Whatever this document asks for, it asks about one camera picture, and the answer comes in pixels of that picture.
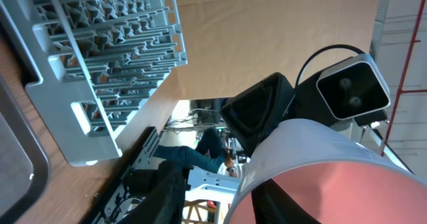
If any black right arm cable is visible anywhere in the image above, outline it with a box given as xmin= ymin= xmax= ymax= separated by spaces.
xmin=294 ymin=43 xmax=366 ymax=88

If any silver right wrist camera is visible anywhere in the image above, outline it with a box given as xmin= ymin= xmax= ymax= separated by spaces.
xmin=316 ymin=54 xmax=391 ymax=120

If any pink cup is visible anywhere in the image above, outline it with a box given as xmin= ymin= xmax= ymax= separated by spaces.
xmin=225 ymin=119 xmax=426 ymax=223

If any person in blue jeans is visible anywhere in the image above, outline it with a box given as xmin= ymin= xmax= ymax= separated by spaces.
xmin=153 ymin=128 xmax=246 ymax=179

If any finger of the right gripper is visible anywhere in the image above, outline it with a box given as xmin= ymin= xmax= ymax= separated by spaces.
xmin=220 ymin=72 xmax=295 ymax=157

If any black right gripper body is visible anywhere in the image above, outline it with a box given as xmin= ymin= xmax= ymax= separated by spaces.
xmin=290 ymin=73 xmax=386 ymax=127

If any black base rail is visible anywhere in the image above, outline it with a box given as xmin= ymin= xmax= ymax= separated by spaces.
xmin=81 ymin=126 xmax=160 ymax=224

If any dark brown serving tray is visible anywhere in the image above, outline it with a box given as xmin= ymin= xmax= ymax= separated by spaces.
xmin=1 ymin=79 xmax=50 ymax=223

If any grey dishwasher rack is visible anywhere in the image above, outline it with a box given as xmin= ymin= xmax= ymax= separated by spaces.
xmin=1 ymin=0 xmax=187 ymax=167

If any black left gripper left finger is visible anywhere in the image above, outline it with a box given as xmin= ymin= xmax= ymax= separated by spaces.
xmin=120 ymin=161 xmax=189 ymax=224

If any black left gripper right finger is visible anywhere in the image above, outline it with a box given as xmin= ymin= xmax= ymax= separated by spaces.
xmin=251 ymin=179 xmax=320 ymax=224

